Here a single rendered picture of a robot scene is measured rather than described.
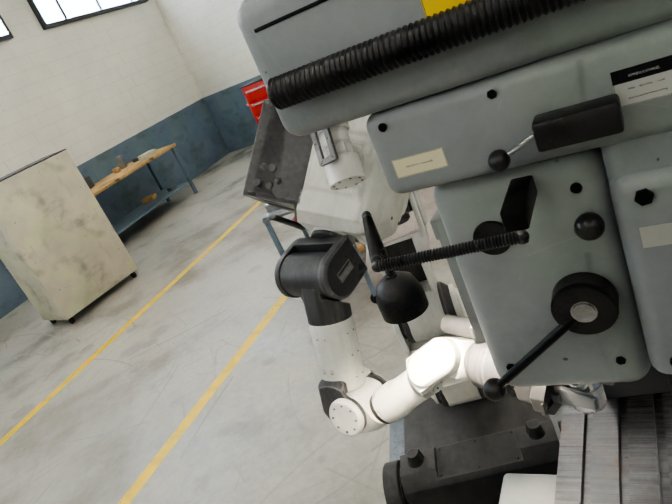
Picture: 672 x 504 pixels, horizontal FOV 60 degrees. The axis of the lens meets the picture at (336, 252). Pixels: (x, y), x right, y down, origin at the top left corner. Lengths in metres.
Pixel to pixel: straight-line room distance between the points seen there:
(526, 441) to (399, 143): 1.26
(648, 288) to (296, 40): 0.45
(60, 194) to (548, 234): 6.34
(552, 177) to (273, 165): 0.65
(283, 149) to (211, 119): 11.18
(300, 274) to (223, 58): 10.80
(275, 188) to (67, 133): 8.85
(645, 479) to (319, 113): 0.86
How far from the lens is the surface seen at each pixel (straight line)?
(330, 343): 1.14
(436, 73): 0.61
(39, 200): 6.70
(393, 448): 2.23
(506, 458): 1.78
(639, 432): 1.29
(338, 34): 0.63
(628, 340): 0.77
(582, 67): 0.60
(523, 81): 0.60
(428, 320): 1.59
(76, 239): 6.82
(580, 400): 0.92
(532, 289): 0.73
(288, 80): 0.63
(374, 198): 1.11
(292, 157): 1.16
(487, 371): 0.98
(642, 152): 0.64
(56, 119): 9.91
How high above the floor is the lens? 1.85
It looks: 22 degrees down
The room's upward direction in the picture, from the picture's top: 24 degrees counter-clockwise
